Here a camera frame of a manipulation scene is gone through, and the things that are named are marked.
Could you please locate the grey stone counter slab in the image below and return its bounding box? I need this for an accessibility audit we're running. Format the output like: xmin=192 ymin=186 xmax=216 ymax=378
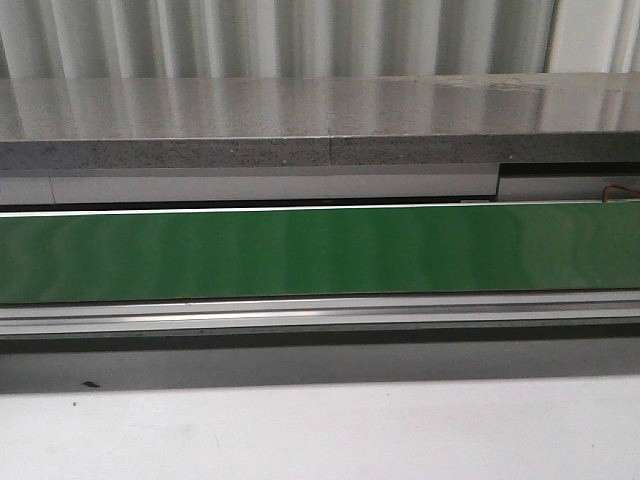
xmin=1 ymin=73 xmax=639 ymax=170

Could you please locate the green conveyor belt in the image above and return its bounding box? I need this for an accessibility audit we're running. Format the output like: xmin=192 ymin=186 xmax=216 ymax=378
xmin=1 ymin=201 xmax=639 ymax=305

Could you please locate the white pleated curtain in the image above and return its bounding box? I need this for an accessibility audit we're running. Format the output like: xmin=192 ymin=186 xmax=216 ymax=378
xmin=1 ymin=1 xmax=639 ymax=79

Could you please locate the silver rear conveyor rail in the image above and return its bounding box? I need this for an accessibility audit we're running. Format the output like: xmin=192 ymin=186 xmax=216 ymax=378
xmin=1 ymin=162 xmax=639 ymax=207

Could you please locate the aluminium conveyor front rail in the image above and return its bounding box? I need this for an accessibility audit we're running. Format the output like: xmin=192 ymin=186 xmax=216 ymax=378
xmin=1 ymin=290 xmax=639 ymax=339

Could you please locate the red wire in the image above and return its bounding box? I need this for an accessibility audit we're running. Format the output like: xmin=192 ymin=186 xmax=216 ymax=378
xmin=601 ymin=184 xmax=640 ymax=204

